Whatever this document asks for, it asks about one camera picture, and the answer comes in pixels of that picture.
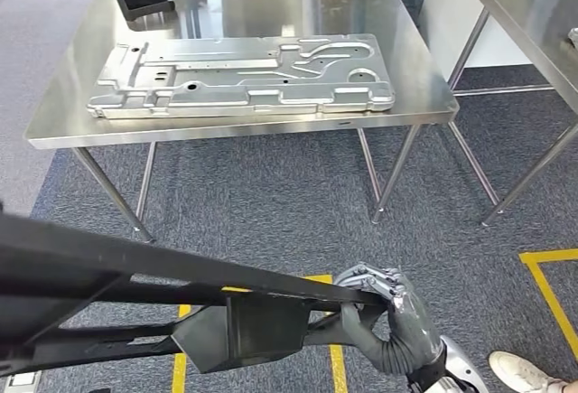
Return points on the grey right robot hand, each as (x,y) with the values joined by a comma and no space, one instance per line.
(410,330)

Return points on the black plastic frame part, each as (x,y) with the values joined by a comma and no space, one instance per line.
(248,330)

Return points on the stainless steel workbench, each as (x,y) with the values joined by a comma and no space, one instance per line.
(271,13)

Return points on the yellow floor tape square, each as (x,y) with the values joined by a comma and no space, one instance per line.
(336,366)
(551,300)

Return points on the person's foot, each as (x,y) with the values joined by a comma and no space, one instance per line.
(519,372)

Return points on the stainless steel table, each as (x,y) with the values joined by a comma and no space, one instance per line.
(533,25)

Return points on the stamped silver metal panel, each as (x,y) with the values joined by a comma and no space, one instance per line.
(216,79)

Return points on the silver floor socket cover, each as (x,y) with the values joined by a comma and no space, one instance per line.
(20,383)

